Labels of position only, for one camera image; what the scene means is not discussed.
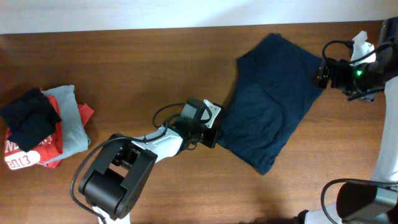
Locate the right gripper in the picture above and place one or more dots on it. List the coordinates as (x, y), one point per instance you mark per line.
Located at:
(339, 66)

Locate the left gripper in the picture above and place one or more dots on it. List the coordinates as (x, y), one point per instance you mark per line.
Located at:
(212, 138)

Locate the dark blue shorts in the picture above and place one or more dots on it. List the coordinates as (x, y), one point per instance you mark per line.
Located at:
(273, 93)

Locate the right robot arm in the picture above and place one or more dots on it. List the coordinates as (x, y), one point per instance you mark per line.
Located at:
(371, 69)

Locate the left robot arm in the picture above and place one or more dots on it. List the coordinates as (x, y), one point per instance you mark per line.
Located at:
(109, 181)

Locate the grey folded garment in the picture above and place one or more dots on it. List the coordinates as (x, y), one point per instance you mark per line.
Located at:
(74, 137)

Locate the black folded garment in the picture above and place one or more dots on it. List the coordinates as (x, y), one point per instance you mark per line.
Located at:
(31, 118)

